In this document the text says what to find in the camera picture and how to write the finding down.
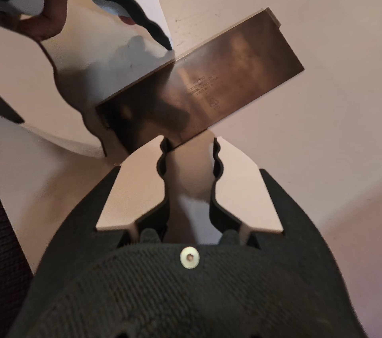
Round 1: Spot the black divider plate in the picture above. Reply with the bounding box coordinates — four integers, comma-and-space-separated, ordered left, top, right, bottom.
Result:
95, 7, 305, 148

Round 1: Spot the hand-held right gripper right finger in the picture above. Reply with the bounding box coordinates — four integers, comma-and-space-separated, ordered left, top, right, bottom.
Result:
209, 136, 284, 245

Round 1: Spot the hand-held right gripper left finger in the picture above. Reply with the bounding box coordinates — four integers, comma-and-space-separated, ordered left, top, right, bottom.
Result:
95, 135, 171, 241

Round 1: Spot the person's left hand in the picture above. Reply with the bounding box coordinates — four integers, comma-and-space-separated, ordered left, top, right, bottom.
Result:
0, 0, 70, 44

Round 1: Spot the person's dark sweater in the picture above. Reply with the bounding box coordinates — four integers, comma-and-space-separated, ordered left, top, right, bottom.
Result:
0, 199, 34, 338

